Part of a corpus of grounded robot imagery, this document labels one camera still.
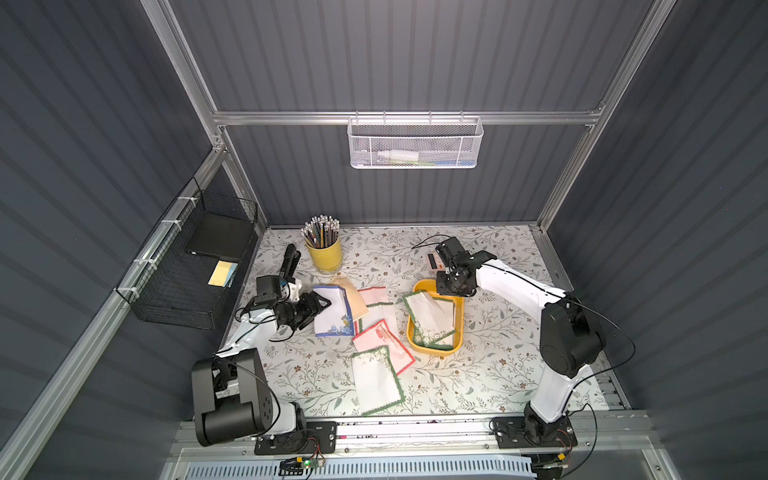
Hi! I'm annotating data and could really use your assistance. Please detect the yellow pencil cup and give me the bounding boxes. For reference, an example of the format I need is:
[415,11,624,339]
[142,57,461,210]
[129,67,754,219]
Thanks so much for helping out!
[306,239,343,273]

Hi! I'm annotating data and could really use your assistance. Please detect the yellow sticky notes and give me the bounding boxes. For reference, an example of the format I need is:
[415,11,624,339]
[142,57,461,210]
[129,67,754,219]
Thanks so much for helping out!
[208,260,238,288]

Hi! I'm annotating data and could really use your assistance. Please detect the black wire wall basket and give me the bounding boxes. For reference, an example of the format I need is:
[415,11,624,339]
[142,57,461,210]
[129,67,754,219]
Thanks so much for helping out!
[117,183,258,330]

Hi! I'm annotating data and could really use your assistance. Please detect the white mesh wall basket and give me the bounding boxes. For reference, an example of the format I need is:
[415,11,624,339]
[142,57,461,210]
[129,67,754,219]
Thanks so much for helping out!
[347,115,484,170]

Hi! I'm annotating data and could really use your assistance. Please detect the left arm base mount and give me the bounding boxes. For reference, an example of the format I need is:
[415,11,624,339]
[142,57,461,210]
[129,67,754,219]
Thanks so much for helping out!
[254,421,338,456]

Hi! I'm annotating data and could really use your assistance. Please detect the blue bordered stationery paper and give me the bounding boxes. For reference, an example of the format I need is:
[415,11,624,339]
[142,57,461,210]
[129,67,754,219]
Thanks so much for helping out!
[313,285,355,337]

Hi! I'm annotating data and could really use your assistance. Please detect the beige lined stationery paper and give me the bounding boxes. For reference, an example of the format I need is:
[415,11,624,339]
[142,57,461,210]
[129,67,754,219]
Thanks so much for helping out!
[329,273,369,320]

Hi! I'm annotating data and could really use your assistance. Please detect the green bordered stationery paper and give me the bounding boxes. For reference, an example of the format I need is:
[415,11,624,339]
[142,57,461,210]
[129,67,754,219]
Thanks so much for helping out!
[356,303,399,334]

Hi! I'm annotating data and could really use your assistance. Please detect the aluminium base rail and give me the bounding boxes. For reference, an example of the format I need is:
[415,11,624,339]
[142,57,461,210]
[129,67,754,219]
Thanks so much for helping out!
[167,409,662,463]

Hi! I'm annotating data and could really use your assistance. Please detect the bundle of pencils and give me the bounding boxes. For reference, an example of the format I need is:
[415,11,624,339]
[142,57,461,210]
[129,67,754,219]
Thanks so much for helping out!
[301,215,340,249]

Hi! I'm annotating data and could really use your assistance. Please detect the red bordered stationery paper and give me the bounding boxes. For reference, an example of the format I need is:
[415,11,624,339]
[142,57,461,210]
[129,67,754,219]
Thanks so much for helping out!
[358,287,390,306]

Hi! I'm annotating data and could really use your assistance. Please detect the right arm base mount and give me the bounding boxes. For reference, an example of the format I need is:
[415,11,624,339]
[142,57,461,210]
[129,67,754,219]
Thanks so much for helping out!
[489,416,578,451]

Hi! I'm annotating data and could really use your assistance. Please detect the black notebook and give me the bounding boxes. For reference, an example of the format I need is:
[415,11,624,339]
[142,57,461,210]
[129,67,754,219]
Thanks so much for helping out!
[185,212,253,262]

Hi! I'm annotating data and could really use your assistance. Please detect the white glue bottle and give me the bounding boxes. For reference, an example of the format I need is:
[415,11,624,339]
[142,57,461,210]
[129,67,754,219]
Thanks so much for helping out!
[377,150,420,164]

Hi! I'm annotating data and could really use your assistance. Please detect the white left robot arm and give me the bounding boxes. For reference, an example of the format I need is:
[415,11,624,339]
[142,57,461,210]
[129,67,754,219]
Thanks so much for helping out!
[191,275,332,446]

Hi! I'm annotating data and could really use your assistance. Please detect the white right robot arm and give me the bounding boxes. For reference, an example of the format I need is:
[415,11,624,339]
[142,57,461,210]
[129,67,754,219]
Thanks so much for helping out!
[435,237,606,427]

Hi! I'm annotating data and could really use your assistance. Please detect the yellow storage tray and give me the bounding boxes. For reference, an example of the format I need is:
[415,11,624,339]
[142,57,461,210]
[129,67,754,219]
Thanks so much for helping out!
[403,279,464,356]

